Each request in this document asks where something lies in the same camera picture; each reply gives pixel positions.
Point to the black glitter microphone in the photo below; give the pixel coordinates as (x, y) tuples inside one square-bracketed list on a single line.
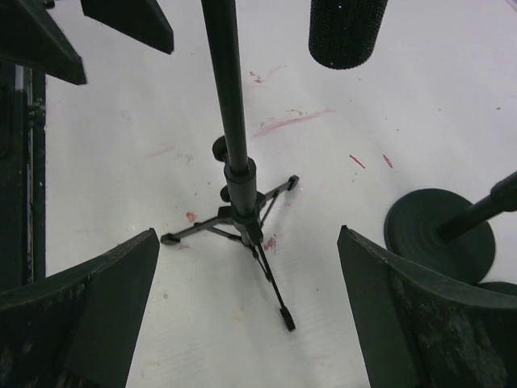
[(343, 33)]

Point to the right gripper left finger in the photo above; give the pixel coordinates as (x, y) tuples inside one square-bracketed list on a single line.
[(79, 327)]

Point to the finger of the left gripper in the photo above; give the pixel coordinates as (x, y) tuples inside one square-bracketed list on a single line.
[(142, 20), (30, 37)]

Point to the black front mounting rail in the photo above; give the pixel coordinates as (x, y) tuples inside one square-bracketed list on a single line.
[(23, 161)]

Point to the right round-base mic stand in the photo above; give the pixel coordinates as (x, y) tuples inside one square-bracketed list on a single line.
[(500, 287)]

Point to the round-base mic stand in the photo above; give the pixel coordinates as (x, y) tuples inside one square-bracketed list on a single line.
[(500, 287), (445, 232)]

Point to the black tripod mic stand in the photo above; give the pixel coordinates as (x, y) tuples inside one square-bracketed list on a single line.
[(242, 219)]

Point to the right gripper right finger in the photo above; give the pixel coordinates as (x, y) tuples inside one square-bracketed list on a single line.
[(418, 328)]

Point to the middle round-base mic stand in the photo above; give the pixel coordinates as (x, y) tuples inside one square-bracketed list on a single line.
[(445, 232)]

